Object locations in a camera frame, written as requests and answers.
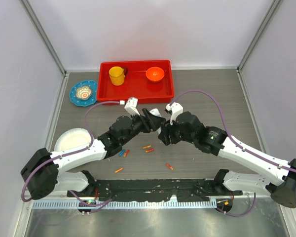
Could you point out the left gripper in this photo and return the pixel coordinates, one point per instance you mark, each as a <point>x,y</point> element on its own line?
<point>150,122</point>

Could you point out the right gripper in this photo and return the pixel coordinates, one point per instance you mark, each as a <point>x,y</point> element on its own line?
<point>166,129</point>

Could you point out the white remote control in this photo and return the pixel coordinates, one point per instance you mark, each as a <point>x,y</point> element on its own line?
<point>155,113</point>

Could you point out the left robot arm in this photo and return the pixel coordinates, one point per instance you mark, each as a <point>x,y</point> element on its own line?
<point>42,174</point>

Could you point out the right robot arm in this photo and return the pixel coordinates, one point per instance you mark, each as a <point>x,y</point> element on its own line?
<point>273,176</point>

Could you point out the orange battery right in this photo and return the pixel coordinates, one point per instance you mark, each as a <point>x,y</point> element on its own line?
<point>169,166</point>

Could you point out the red plastic tray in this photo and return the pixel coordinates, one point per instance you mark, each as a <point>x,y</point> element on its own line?
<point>136,83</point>

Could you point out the blue battery near left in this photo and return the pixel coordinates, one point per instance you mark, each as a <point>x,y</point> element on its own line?
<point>122,152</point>

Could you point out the orange bowl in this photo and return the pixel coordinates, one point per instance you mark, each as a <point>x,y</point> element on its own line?
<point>155,74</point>

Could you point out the yellow mug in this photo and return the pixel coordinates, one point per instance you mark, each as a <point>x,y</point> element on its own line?
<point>117,75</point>

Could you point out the small patterned bowl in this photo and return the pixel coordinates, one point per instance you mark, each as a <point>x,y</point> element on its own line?
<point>83,92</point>

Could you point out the blue dotted plate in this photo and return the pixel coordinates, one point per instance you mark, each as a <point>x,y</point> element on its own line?
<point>84,103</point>

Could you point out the white paper plate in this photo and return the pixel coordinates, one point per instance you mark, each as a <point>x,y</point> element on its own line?
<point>72,138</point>

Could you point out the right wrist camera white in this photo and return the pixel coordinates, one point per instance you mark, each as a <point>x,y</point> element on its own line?
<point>174,109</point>

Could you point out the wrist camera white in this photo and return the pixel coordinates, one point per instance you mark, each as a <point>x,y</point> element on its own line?
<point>131,106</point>
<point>174,109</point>

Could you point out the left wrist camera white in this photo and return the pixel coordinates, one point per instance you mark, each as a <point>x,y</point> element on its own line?
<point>131,106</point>

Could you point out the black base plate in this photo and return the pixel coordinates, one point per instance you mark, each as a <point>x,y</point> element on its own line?
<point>156,190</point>

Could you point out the white slotted cable duct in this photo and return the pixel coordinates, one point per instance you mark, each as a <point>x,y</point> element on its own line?
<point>171,204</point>

